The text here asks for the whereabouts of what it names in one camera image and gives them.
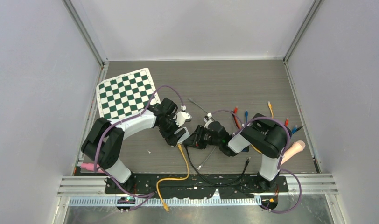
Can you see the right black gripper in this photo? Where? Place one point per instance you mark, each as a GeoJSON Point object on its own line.
{"type": "Point", "coordinates": [195, 139]}

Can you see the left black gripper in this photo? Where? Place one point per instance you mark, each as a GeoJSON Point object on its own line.
{"type": "Point", "coordinates": [170, 137]}

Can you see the white router box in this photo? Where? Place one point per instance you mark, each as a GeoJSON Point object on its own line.
{"type": "Point", "coordinates": [182, 134]}

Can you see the black network switch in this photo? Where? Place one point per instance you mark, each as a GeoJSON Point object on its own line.
{"type": "Point", "coordinates": [246, 149]}

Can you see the green white chessboard mat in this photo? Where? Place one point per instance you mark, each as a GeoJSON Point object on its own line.
{"type": "Point", "coordinates": [121, 96]}

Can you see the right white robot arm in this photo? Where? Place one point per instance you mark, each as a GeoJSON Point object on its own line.
{"type": "Point", "coordinates": [267, 135]}

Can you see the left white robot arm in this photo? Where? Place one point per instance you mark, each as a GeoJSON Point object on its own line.
{"type": "Point", "coordinates": [103, 142]}

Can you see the pink cylinder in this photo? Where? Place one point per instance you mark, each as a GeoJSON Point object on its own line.
{"type": "Point", "coordinates": [90, 167]}

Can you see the beige cylinder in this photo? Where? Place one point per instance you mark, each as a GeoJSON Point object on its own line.
{"type": "Point", "coordinates": [295, 148]}

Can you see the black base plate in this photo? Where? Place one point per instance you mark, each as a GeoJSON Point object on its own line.
{"type": "Point", "coordinates": [229, 186]}

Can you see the slotted cable duct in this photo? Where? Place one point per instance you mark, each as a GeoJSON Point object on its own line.
{"type": "Point", "coordinates": [118, 202]}

